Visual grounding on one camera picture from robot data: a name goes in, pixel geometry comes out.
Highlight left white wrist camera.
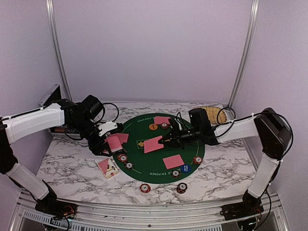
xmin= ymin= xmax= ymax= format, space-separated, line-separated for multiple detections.
xmin=97 ymin=121 xmax=124 ymax=136

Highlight right aluminium frame post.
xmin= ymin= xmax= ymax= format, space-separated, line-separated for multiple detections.
xmin=228 ymin=0 xmax=260 ymax=107

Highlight pink playing card deck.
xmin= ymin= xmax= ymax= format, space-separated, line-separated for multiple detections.
xmin=107 ymin=136 xmax=123 ymax=152

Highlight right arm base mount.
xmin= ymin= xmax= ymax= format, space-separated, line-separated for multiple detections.
xmin=220 ymin=202 xmax=264 ymax=220

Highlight front aluminium rail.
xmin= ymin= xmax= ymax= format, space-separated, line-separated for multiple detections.
xmin=9 ymin=192 xmax=290 ymax=231

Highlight orange big blind button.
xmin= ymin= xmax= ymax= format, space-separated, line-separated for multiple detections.
xmin=149 ymin=124 xmax=158 ymax=130

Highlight dark red poker chip stack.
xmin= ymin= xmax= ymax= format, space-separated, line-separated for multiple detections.
xmin=176 ymin=182 xmax=188 ymax=194

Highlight face-down card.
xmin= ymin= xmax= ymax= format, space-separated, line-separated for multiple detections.
xmin=163 ymin=154 xmax=184 ymax=169
xmin=154 ymin=116 xmax=171 ymax=125
xmin=110 ymin=133 xmax=129 ymax=144

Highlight blue small blind button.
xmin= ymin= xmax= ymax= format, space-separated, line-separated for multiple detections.
xmin=180 ymin=164 xmax=192 ymax=174

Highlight red poker chips moved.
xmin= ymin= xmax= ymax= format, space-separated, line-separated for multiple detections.
xmin=161 ymin=123 xmax=168 ymax=129

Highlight dark chips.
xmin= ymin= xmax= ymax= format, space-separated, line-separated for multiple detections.
xmin=171 ymin=170 xmax=180 ymax=178
xmin=125 ymin=162 xmax=134 ymax=169

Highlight aluminium frame post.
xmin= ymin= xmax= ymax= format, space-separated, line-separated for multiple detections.
xmin=228 ymin=0 xmax=260 ymax=107
xmin=46 ymin=0 xmax=73 ymax=100

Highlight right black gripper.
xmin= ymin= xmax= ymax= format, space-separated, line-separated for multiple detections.
xmin=158 ymin=125 xmax=202 ymax=150

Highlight left aluminium frame post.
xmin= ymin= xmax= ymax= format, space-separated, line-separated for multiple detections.
xmin=46 ymin=0 xmax=73 ymax=100

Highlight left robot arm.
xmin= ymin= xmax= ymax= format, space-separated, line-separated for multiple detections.
xmin=0 ymin=95 xmax=112 ymax=214

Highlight black triangular all-in button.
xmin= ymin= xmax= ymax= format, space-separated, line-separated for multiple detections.
xmin=114 ymin=149 xmax=127 ymax=154

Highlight aluminium poker chip case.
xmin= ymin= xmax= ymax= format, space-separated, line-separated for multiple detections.
xmin=38 ymin=84 xmax=80 ymax=139

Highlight white red card box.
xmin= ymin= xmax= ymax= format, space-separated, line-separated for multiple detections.
xmin=97 ymin=158 xmax=119 ymax=179

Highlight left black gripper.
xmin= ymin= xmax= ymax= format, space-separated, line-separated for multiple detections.
xmin=70 ymin=117 xmax=112 ymax=156

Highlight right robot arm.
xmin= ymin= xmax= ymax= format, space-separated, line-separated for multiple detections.
xmin=158 ymin=107 xmax=294 ymax=216

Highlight round green poker mat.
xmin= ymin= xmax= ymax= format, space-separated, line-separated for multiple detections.
xmin=114 ymin=113 xmax=205 ymax=184

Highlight woven bamboo tray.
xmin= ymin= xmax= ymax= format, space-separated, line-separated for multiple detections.
xmin=201 ymin=106 xmax=228 ymax=124

